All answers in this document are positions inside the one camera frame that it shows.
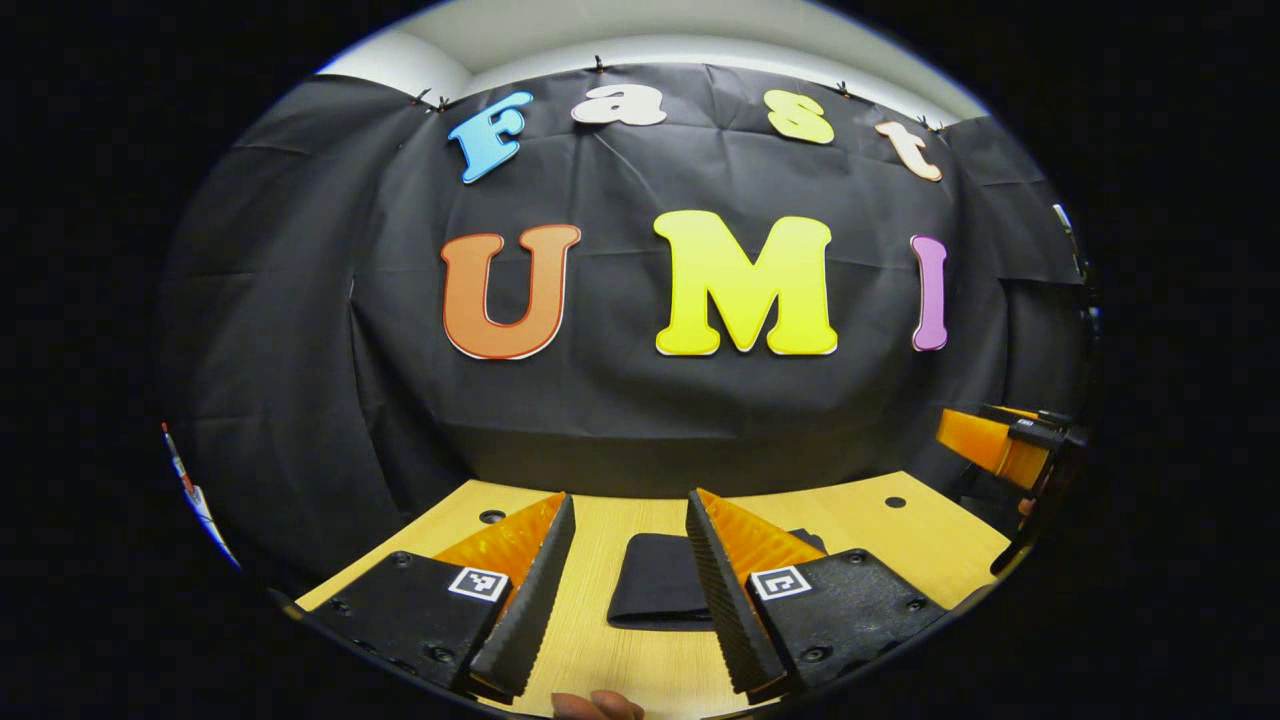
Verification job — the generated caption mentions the black jeans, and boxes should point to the black jeans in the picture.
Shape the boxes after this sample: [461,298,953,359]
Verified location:
[607,528,829,632]

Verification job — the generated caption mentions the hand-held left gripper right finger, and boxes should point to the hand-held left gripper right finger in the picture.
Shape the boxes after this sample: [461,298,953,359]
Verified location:
[685,487,948,701]

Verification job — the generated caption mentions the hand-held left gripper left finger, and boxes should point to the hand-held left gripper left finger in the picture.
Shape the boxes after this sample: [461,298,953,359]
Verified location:
[298,491,578,703]

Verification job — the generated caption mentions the black backdrop cloth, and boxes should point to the black backdrop cloth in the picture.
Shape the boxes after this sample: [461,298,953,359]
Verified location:
[155,60,1096,591]

